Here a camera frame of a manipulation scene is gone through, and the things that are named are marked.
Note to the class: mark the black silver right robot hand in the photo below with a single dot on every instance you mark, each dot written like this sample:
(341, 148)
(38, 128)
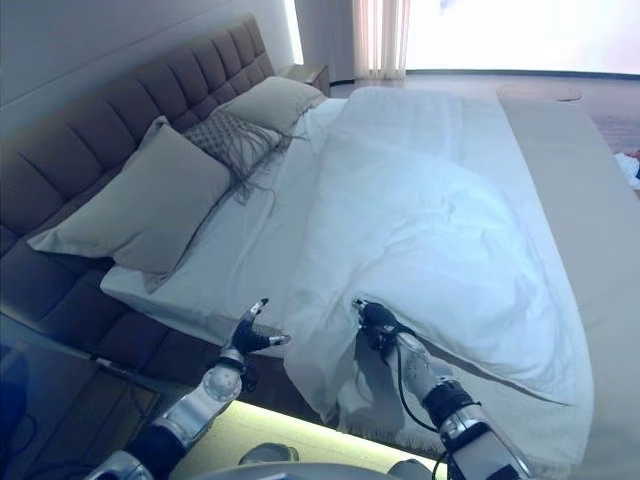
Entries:
(377, 322)

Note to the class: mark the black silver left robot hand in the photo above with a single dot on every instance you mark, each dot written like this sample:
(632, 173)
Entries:
(245, 335)

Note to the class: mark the white duvet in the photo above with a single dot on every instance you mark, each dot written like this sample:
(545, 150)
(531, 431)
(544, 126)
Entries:
(425, 215)

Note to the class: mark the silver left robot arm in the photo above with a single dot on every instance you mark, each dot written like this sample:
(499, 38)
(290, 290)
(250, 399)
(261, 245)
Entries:
(215, 385)

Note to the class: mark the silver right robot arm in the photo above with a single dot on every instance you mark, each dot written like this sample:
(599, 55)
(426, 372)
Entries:
(415, 365)

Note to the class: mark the beige bed runner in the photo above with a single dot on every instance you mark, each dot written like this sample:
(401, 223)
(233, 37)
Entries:
(590, 250)

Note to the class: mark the large beige pillow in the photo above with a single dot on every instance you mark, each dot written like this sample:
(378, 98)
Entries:
(145, 210)

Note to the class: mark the dark glossy bedside table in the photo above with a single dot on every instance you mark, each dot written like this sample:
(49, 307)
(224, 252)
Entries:
(60, 390)

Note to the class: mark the grey knitted fringed cushion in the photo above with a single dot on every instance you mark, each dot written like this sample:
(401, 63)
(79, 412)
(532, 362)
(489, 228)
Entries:
(220, 132)

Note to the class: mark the small beige pillow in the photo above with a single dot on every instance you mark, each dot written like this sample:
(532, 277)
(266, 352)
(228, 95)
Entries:
(275, 100)

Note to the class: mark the brown tufted headboard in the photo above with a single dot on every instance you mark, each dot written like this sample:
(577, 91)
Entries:
(100, 125)

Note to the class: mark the wooden bedside table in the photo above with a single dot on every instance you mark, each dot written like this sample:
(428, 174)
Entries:
(312, 75)

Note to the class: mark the beige pleated curtain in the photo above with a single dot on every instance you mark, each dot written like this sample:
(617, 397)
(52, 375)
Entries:
(380, 35)

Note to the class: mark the white garment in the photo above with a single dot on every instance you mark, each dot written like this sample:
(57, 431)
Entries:
(627, 167)

